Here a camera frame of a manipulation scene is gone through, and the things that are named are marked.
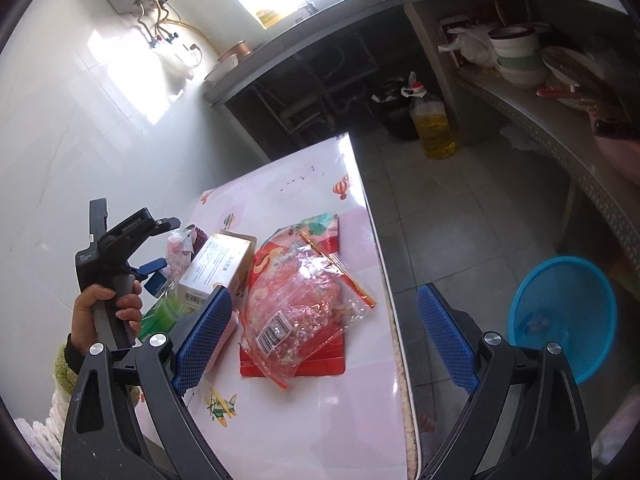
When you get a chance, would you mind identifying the dark jug behind oil bottle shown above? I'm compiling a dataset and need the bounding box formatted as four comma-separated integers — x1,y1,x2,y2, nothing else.
372,78,421,142

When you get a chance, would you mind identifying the yellow white cardboard box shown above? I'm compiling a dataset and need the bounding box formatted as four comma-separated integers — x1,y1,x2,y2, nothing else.
177,232,257,313

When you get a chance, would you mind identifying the translucent white bag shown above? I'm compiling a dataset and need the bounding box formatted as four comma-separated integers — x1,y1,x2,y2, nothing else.
150,45,201,83

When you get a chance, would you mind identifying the grey concrete counter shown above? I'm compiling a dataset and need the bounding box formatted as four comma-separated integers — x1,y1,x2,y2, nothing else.
202,0,640,107

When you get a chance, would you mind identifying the white plastic bag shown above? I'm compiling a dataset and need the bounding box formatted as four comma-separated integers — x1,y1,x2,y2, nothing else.
437,25,496,68

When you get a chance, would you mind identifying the crumpled white floor bag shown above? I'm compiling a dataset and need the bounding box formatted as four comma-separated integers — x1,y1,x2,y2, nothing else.
500,125,541,153

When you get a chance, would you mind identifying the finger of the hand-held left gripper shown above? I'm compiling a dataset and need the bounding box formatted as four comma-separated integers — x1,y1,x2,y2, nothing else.
149,216,182,237
131,258,170,296

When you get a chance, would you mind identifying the white green bowl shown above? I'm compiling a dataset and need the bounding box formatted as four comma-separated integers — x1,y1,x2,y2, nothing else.
495,52,543,73

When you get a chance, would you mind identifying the crinkled pink white wrapper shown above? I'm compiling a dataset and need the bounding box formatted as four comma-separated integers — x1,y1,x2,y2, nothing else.
165,225,211,286

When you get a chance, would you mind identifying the red printed packet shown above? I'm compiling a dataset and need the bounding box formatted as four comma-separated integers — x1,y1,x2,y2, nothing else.
239,212,348,378

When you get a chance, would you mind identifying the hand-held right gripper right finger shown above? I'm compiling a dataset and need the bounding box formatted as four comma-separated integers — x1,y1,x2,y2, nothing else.
416,282,593,480

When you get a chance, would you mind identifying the copper pot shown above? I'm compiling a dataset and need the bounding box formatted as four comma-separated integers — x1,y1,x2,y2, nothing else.
218,41,253,63

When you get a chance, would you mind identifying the grey drain pipe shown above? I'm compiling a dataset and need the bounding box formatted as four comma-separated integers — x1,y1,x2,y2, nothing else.
252,42,381,136

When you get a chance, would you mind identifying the bundle of dark utensils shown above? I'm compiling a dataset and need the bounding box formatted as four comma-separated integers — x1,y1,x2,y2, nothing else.
565,57,631,121

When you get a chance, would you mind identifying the white basin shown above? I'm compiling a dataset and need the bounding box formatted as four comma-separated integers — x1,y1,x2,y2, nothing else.
204,55,240,83

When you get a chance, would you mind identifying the person's left hand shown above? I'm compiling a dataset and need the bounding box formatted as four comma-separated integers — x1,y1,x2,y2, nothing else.
70,280,144,358

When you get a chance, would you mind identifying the yellow hose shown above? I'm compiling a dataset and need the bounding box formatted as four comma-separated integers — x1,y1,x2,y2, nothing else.
160,2,221,56

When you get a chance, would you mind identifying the red handled utensil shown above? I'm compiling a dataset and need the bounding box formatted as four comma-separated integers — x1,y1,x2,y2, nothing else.
537,87,591,99

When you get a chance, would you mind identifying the clear red plastic bag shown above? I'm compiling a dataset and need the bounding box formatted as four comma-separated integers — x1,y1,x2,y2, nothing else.
240,227,378,391

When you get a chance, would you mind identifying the green plastic wrapper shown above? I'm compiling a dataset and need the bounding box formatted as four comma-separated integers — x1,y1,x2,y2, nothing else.
140,292,188,343

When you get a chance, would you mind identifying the orange plastic handle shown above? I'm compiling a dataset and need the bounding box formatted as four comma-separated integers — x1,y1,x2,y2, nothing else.
494,0,532,27

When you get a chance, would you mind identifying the white bowl brown rim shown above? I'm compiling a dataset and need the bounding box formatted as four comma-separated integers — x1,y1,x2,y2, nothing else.
489,25,538,56

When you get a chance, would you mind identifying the white plate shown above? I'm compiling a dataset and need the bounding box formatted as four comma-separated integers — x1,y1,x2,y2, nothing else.
541,45,598,110

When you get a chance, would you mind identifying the blue plastic basket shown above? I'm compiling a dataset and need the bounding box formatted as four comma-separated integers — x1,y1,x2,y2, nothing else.
507,256,618,386

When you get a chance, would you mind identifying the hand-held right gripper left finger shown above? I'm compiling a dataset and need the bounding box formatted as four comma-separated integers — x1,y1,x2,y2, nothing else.
60,285,236,480

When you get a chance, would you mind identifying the black pan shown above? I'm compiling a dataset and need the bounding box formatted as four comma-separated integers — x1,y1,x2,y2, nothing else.
594,116,640,141

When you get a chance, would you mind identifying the pink basin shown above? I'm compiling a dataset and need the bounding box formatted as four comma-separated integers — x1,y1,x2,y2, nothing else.
597,130,640,186

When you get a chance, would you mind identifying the cooking oil bottle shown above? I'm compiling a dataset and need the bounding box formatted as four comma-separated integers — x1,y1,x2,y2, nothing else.
402,72,458,161

